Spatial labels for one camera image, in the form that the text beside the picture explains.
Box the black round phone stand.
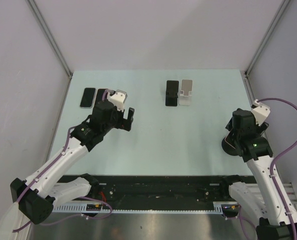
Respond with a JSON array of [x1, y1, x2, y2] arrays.
[[221, 139, 238, 156]]

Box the pink case phone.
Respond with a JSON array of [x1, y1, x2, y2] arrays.
[[93, 88, 109, 109]]

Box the blue phone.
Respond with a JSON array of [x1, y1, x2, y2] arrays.
[[79, 87, 96, 109]]

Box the white phone stand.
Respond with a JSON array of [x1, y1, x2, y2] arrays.
[[178, 79, 193, 106]]

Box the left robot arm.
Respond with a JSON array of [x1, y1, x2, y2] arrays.
[[10, 99, 135, 225]]

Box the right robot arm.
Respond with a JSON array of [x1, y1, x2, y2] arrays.
[[219, 108, 297, 240]]

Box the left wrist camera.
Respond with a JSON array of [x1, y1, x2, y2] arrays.
[[106, 89, 128, 112]]

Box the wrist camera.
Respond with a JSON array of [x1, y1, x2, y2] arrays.
[[106, 89, 128, 112], [251, 99, 271, 126]]

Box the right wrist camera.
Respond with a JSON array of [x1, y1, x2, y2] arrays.
[[251, 99, 271, 126]]

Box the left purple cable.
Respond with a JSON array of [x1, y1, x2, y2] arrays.
[[12, 88, 114, 233]]

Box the purple cable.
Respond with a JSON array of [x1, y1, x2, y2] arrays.
[[12, 88, 114, 233], [237, 97, 297, 240]]

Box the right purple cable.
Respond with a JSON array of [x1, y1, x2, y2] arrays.
[[237, 97, 297, 240]]

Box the right aluminium corner post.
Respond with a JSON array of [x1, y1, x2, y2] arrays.
[[244, 0, 292, 77]]

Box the aluminium corner post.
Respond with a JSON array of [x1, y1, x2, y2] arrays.
[[244, 0, 292, 77], [25, 0, 73, 79]]

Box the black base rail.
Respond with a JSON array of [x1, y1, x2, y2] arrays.
[[55, 173, 249, 211]]

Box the white cable duct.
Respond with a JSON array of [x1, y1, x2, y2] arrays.
[[52, 202, 226, 215]]

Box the left aluminium corner post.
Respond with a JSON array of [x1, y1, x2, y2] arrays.
[[25, 0, 73, 79]]

